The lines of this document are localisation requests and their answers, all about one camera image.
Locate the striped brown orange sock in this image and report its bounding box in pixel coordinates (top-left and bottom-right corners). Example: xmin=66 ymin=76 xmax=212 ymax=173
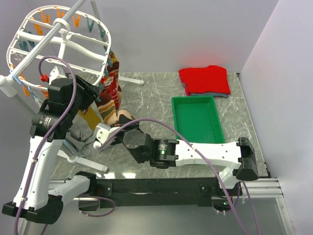
xmin=96 ymin=93 xmax=134 ymax=126

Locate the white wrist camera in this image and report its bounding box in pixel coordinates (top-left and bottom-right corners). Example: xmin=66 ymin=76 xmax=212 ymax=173
xmin=49 ymin=66 xmax=66 ymax=85
xmin=93 ymin=123 xmax=120 ymax=150

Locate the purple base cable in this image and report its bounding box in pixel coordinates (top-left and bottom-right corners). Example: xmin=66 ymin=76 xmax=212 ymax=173
xmin=79 ymin=197 xmax=118 ymax=218

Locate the green plastic tray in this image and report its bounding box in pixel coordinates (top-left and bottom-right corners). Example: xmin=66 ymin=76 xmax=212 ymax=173
xmin=172 ymin=96 xmax=225 ymax=143

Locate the white round clip hanger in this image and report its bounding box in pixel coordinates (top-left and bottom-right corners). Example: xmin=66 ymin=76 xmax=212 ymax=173
xmin=6 ymin=7 xmax=113 ymax=90

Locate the red snowflake christmas sock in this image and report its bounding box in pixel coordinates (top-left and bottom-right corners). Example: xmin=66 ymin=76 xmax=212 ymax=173
xmin=100 ymin=72 xmax=122 ymax=110

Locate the white drying rack stand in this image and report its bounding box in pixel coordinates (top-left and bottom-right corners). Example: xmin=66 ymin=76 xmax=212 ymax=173
xmin=0 ymin=0 xmax=145 ymax=173

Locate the yellow bear sock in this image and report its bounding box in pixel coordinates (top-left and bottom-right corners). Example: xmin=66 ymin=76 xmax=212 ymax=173
xmin=78 ymin=106 xmax=101 ymax=131

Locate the grey cloth on rack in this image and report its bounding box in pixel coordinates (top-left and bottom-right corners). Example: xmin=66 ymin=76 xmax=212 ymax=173
xmin=66 ymin=115 xmax=101 ymax=157

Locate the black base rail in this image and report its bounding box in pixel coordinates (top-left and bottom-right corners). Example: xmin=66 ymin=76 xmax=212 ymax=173
xmin=95 ymin=177 xmax=235 ymax=209

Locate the red folded cloth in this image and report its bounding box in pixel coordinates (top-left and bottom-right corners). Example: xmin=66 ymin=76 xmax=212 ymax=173
xmin=179 ymin=65 xmax=231 ymax=95

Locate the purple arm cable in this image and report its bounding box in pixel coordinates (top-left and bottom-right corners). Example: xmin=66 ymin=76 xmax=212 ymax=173
xmin=100 ymin=118 xmax=260 ymax=235
xmin=13 ymin=56 xmax=78 ymax=235

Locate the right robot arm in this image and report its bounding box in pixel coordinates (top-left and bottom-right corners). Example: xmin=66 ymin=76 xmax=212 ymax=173
xmin=107 ymin=118 xmax=259 ymax=195

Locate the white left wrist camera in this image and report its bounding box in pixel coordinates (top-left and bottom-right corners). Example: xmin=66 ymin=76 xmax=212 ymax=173
xmin=49 ymin=66 xmax=66 ymax=85

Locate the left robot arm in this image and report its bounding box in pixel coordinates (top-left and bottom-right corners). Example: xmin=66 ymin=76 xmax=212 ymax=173
xmin=2 ymin=76 xmax=100 ymax=225

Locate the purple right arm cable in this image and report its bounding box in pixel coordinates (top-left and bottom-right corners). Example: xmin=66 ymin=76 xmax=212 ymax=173
xmin=100 ymin=118 xmax=260 ymax=235

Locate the grey folded cloth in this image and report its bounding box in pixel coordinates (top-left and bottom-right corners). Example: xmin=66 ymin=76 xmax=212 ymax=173
xmin=182 ymin=84 xmax=229 ymax=98

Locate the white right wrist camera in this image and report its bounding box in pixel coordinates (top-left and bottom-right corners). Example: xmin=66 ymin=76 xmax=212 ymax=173
xmin=93 ymin=123 xmax=120 ymax=150

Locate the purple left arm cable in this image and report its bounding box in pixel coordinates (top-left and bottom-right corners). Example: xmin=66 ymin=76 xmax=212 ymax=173
xmin=13 ymin=56 xmax=78 ymax=235

